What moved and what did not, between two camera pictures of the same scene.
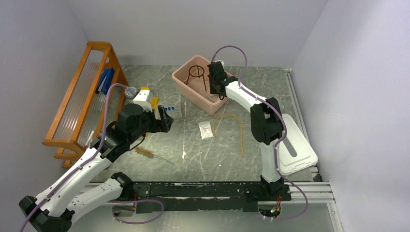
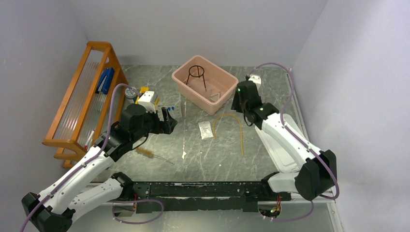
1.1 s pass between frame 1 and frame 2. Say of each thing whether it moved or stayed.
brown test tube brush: stayed
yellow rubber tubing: stayed
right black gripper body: moved
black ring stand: stayed
